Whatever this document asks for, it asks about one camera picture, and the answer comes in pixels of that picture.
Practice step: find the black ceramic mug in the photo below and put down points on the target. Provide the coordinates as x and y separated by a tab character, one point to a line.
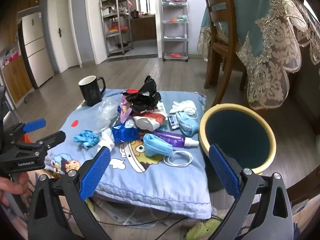
91	92

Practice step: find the blue face mask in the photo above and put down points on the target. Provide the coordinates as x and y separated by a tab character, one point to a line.
187	126
156	146

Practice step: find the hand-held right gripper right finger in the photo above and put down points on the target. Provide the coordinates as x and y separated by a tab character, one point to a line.
223	170

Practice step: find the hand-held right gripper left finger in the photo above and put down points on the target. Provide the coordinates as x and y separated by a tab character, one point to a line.
96	172

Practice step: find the white refrigerator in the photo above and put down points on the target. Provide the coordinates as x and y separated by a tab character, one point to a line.
35	45

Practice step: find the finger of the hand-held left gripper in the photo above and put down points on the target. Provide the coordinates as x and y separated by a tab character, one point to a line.
35	126
50	140

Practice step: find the dark cooking pot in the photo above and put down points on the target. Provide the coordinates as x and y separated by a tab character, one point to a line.
135	14

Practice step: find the brown kitchen cabinet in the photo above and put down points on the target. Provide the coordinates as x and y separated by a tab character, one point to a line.
145	28

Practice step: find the blue glove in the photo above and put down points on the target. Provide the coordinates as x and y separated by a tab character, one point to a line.
86	138

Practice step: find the blue wet wipes packet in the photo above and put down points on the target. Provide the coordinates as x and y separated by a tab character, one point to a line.
123	133

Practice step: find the metal shelf rack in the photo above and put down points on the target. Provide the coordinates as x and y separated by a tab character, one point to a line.
117	30

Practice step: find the wooden side cabinet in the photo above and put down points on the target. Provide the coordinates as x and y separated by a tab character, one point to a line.
15	77

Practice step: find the clear plastic bag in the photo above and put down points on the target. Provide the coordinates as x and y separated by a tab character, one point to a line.
106	112

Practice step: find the small blue white sachet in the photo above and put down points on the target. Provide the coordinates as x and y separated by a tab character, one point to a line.
174	122

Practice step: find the green plush slipper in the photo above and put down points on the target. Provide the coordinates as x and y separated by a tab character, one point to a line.
200	230

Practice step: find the person's left hand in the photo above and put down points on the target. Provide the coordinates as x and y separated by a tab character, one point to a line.
12	186

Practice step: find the blue cartoon printed cushion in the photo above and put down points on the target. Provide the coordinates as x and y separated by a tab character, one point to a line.
150	185

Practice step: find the purple spray bottle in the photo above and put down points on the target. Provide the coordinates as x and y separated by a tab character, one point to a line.
172	138

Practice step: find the white tissue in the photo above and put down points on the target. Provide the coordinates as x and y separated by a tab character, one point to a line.
186	105

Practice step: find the white trolley rack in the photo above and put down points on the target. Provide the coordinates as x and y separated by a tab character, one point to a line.
175	37

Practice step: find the white paper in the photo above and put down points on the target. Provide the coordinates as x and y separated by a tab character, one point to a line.
106	140

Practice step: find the yellow rimmed teal bin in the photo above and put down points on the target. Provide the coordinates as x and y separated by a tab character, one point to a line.
237	135

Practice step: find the wooden dining chair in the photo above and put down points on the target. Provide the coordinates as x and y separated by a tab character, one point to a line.
212	55

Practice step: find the white door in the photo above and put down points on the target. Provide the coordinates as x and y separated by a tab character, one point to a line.
58	50

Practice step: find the black plastic bag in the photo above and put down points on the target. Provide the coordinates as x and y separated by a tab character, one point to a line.
145	97

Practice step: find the table with lace tablecloth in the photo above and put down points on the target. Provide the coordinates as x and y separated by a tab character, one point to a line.
270	17

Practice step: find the pink snack wrapper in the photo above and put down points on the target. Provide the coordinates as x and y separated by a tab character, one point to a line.
125	110

